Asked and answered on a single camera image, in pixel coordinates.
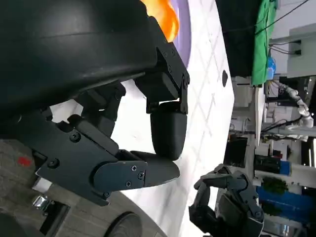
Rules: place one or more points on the black round table grommet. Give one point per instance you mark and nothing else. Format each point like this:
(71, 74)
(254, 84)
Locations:
(224, 78)

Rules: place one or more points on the light blue bag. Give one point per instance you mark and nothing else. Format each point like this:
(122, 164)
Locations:
(272, 66)

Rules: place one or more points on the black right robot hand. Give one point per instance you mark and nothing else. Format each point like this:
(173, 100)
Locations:
(234, 205)

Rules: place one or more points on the black backdrop panel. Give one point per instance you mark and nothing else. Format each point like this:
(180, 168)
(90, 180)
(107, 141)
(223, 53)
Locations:
(239, 49)

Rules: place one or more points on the black box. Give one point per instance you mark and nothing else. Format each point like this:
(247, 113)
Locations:
(236, 150)

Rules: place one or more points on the blue plastic crate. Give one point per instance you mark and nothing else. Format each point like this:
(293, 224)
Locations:
(291, 205)

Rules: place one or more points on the orange and white bread roll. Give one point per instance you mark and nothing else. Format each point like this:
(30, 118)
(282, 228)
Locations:
(165, 14)

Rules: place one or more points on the lilac plate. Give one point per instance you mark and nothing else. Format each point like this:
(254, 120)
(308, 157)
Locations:
(185, 29)

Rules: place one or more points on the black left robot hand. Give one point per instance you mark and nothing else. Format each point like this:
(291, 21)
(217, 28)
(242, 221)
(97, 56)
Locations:
(74, 49)

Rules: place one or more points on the green cloth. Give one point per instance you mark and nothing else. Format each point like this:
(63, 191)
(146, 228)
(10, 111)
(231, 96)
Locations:
(261, 44)

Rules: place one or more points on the grey machine cabinet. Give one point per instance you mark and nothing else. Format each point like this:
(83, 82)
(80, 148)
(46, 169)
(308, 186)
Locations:
(304, 37)

